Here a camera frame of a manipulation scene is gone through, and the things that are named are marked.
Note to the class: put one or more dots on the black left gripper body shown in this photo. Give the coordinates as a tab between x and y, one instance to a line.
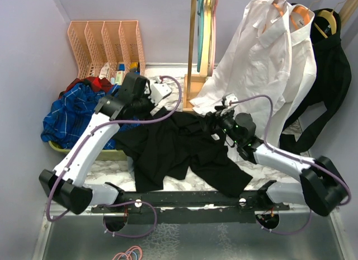
144	106

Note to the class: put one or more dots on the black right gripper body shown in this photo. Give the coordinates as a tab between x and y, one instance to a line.
224	119

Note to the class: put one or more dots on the black shirt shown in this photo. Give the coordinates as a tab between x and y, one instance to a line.
330	87
173	146

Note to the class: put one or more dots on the pink hanger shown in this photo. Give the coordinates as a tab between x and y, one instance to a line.
213	39

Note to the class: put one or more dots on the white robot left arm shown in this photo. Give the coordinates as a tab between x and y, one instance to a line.
65	184

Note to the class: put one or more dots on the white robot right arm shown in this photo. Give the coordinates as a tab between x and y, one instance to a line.
318	184

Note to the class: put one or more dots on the white shirt front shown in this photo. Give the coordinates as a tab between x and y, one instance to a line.
254	63

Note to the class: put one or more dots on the white shirt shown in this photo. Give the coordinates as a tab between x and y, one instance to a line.
254	63
302	76

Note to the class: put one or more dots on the blue plaid shirt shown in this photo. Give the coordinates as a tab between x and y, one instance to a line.
70	115

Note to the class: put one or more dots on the white shirt behind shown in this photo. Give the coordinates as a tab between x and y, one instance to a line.
302	76

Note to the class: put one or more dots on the hanging black shirt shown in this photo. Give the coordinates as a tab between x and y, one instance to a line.
330	87

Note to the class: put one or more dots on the orange hanger left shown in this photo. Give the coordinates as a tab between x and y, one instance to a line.
276	18

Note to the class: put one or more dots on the orange hanger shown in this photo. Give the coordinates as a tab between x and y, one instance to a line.
299	16
276	18

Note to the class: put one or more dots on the orange hanger right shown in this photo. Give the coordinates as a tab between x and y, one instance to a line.
299	16

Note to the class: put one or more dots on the green white box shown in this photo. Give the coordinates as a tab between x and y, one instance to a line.
119	76

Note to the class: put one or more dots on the yellow grey stapler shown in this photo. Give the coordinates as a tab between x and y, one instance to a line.
135	67

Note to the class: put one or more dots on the white spiral notebook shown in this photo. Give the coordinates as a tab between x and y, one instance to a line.
105	71

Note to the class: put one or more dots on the green laundry basket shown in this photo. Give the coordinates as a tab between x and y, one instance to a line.
106	155

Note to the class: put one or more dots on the grey cloth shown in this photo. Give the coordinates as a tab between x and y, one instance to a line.
130	163

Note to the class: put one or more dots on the pink plastic file organizer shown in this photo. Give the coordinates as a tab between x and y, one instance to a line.
94	43

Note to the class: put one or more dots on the black base bar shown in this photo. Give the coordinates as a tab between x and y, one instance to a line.
187	207

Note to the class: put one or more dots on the coloured rubber bands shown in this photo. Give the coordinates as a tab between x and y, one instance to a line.
134	252

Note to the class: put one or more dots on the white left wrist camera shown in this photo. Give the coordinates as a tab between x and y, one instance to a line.
159	91

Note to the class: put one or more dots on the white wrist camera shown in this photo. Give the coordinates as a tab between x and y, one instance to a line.
159	91
229	99

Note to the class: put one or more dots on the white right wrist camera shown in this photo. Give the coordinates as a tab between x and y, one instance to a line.
229	99

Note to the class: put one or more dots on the aluminium rail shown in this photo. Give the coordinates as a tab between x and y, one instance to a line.
318	185

